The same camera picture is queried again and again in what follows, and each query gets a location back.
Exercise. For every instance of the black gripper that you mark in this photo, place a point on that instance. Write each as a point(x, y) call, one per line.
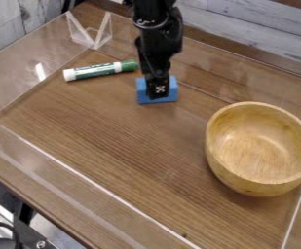
point(159, 43)

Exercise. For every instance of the blue foam block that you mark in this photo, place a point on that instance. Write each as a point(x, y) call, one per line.
point(141, 92)

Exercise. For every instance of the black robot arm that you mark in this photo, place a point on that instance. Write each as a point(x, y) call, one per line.
point(151, 9)

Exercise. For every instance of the brown wooden bowl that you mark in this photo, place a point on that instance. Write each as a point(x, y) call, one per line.
point(253, 148)

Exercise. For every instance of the green white marker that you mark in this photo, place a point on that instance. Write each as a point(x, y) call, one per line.
point(100, 70)

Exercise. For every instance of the clear acrylic triangular bracket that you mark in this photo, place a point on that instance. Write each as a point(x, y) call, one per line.
point(89, 36)

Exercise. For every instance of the clear acrylic tray wall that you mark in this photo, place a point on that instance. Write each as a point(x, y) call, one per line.
point(92, 213)

